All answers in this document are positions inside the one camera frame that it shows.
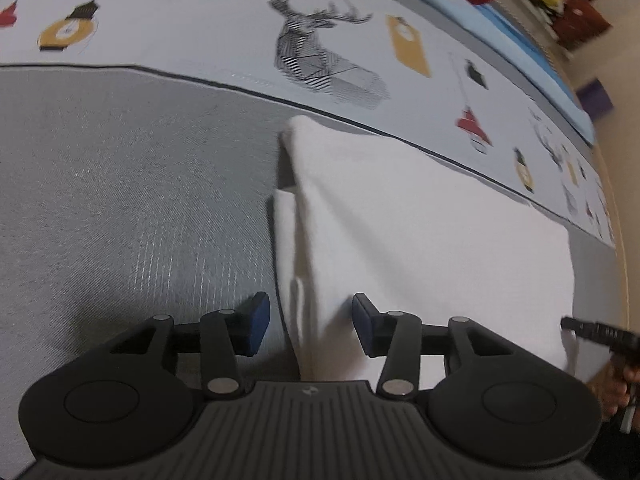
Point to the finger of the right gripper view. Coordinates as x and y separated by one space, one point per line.
592 331

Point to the white long-sleeve shirt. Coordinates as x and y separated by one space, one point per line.
371 215

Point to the dark red cushion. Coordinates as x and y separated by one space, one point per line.
579 23

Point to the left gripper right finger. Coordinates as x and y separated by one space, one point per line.
395 336

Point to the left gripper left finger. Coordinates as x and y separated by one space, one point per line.
226 334

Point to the person right hand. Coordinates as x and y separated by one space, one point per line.
611 386

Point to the purple box by wall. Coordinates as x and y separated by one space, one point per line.
594 99

